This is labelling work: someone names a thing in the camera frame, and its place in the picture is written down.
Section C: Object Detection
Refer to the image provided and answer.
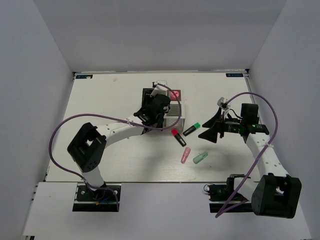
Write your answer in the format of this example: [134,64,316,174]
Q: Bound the black slotted organizer box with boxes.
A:
[136,88,165,129]

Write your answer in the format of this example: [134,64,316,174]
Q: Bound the purple cable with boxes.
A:
[48,83,182,212]
[214,91,279,219]

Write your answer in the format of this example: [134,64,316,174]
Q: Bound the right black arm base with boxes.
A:
[203,183,253,214]

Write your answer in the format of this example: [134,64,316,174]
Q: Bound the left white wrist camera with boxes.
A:
[150,80,167,97]

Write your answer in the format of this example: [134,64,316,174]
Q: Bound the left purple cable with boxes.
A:
[48,83,182,212]

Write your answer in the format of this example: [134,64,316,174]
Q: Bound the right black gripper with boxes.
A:
[198,106,244,143]

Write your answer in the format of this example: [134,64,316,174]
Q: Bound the blue corner label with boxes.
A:
[225,73,244,78]
[75,74,93,79]

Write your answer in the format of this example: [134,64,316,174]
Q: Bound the green cap black highlighter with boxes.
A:
[182,122,201,137]

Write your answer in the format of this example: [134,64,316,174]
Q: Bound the right blue corner label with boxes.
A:
[225,73,244,78]

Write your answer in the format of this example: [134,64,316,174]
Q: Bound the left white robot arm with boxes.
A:
[67,94,171,200]

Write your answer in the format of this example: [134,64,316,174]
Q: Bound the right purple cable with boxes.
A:
[214,91,279,219]

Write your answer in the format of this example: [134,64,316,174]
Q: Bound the pink cap glitter bottle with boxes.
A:
[168,90,181,101]

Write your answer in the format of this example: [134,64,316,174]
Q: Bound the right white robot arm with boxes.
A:
[198,103,302,219]

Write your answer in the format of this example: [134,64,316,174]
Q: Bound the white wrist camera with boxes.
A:
[217,97,230,111]
[150,80,167,97]

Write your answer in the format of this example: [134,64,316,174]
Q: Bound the pink correction tape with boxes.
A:
[180,147,191,164]

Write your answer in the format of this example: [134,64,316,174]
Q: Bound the white slotted organizer box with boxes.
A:
[163,89,186,132]

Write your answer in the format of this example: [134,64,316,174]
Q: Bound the green correction tape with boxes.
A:
[192,151,208,164]

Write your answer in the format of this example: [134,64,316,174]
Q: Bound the left blue corner label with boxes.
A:
[75,74,93,79]

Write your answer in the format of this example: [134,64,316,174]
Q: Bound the red cap black highlighter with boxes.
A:
[171,129,187,147]

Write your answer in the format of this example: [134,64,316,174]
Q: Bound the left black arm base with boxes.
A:
[72,184,122,213]

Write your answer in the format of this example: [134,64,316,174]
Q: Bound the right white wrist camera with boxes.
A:
[217,97,230,111]

